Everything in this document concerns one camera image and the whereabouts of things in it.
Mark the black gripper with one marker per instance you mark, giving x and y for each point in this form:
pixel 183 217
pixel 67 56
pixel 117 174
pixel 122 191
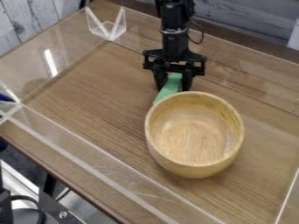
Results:
pixel 174 58

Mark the green rectangular block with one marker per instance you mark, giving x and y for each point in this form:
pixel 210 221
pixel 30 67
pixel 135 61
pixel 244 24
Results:
pixel 171 87

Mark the brown wooden bowl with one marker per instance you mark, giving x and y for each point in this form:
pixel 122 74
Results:
pixel 194 133

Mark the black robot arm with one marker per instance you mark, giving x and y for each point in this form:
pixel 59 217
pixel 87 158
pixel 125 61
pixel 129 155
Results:
pixel 175 13

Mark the white object at right edge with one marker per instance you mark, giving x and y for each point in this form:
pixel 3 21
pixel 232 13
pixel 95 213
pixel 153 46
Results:
pixel 294 38

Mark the blue object at left edge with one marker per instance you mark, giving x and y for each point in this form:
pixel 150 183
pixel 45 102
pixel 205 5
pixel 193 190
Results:
pixel 6 98

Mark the clear acrylic enclosure wall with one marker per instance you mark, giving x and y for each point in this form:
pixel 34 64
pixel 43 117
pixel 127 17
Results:
pixel 83 95

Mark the black metal bracket with screw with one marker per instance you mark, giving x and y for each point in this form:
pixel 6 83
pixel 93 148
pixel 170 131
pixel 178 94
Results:
pixel 57 213

